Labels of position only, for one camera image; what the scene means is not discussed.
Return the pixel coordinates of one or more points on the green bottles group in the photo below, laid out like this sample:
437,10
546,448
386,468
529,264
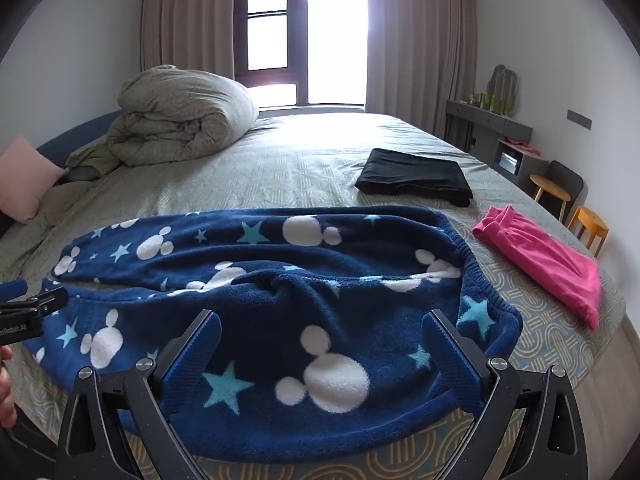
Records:
492,103

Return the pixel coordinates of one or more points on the bed with patterned sheet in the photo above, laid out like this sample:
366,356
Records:
300,170

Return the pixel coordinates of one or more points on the dark blue headboard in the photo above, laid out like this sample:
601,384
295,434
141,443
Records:
75,135

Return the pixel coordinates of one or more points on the beige curtain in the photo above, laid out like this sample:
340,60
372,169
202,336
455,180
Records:
185,25
420,45

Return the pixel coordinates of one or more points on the black folded pants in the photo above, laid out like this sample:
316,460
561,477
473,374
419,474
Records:
415,177

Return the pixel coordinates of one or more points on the dark-framed window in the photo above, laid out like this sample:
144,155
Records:
296,35

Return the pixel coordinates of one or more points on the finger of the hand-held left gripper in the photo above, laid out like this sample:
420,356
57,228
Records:
12,290
47,302

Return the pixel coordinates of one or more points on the grey desk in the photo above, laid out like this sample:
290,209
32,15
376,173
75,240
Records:
480,122

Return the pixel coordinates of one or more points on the pink pillow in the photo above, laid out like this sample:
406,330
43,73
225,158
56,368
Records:
22,175

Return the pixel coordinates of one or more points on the person's left hand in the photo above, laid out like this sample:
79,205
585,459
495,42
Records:
5,390

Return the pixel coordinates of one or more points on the grey rolled duvet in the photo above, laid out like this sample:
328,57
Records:
185,115

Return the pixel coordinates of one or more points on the grey wall switch plate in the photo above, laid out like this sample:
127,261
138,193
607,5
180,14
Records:
580,117

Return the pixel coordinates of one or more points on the blue star-print fleece pants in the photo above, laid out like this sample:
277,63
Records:
300,300

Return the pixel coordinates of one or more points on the yellow wooden stool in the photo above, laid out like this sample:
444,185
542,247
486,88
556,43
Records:
590,220

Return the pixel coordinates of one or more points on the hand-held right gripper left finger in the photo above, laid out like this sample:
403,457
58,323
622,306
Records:
192,360

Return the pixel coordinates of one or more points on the dark-backed wooden chair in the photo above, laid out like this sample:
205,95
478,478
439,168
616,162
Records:
567,180

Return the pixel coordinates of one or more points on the pink folded pants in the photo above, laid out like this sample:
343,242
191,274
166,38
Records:
545,260

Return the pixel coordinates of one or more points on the cloud-shaped mirror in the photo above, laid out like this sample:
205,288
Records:
504,85

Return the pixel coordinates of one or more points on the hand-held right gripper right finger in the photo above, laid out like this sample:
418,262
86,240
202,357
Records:
450,360

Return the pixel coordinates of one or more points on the small pink cloth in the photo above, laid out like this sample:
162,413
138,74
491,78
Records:
524,146

